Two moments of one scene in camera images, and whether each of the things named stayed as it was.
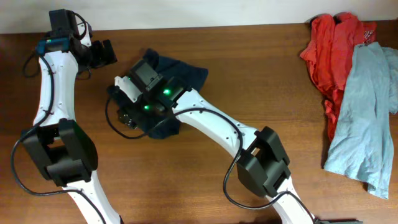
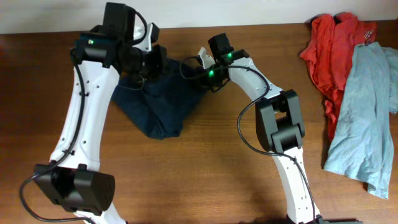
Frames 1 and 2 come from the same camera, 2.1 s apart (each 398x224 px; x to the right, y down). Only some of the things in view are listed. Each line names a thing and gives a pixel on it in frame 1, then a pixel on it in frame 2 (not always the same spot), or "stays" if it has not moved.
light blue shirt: [363, 146] stays
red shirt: [329, 52] stays
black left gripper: [102, 59] → [161, 65]
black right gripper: [129, 110] → [204, 82]
